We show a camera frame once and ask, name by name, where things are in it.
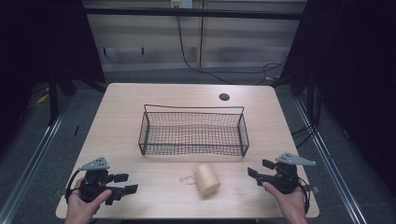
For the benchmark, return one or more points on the white wall socket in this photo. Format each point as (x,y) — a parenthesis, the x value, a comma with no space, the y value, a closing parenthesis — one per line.
(181,3)

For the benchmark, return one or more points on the black stand leg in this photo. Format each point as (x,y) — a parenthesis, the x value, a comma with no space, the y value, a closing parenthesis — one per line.
(53,102)

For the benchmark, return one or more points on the light wooden cylinder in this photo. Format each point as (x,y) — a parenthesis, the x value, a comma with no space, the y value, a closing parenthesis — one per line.
(207,180)

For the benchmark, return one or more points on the small black floor piece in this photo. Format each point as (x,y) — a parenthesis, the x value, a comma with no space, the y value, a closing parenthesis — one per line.
(76,130)

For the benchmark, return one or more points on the black horizontal bar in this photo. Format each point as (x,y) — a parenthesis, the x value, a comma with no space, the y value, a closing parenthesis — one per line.
(193,12)

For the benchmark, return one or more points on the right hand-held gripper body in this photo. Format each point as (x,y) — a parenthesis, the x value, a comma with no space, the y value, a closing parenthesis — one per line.
(286,175)

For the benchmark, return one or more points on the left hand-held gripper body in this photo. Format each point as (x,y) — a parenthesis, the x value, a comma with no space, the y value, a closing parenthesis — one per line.
(93,183)

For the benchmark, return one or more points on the round dark table grommet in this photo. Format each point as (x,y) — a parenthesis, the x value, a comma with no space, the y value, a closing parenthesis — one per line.
(224,96)

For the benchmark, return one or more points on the person's left hand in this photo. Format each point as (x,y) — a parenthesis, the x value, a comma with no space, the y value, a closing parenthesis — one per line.
(81,209)

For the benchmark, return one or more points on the dark curtain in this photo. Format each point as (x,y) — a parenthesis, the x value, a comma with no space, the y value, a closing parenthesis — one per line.
(351,77)
(37,46)

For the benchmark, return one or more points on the person's right hand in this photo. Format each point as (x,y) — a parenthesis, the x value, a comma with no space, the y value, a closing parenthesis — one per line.
(291,203)

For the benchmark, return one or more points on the metal floor rail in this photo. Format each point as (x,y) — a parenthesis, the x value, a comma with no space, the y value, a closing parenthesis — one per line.
(29,161)
(330,161)

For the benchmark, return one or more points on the yellow floor tape strip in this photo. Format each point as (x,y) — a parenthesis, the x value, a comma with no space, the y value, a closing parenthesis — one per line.
(42,99)

